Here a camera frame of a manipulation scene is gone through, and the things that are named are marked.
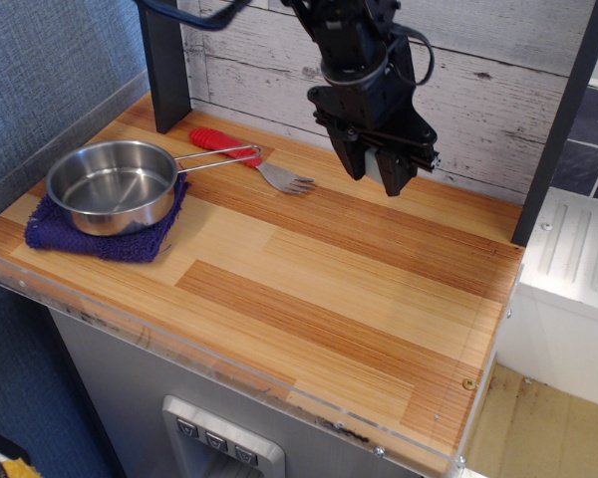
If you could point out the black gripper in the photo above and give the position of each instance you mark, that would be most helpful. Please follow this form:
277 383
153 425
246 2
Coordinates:
372 107

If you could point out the grey cube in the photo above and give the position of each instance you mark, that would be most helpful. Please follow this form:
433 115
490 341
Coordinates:
372 169

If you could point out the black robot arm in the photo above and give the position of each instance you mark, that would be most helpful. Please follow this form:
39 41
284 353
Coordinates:
350 32

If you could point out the white toy sink unit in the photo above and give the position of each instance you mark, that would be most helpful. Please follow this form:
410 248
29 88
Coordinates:
550 332

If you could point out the stainless steel pot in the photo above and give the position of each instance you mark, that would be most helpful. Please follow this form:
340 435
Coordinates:
118 187

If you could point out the purple towel cloth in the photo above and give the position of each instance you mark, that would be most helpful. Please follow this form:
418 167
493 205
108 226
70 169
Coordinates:
47 229

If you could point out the silver dispenser panel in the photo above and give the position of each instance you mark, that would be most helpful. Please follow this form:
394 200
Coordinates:
207 445

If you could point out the clear acrylic edge guard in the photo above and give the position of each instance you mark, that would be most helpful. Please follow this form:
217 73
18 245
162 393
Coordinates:
372 356

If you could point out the yellow black object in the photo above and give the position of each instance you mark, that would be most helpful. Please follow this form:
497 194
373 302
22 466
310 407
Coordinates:
17 469

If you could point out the red-handled metal fork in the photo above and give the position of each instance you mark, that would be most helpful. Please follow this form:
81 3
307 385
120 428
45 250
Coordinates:
279 178

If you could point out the dark left post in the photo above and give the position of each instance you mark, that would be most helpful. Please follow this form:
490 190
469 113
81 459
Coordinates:
166 68

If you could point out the dark post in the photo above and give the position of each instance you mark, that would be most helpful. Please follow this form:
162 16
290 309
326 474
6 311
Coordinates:
166 68
574 92

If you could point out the dark right post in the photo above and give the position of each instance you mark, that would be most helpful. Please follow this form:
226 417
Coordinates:
574 92

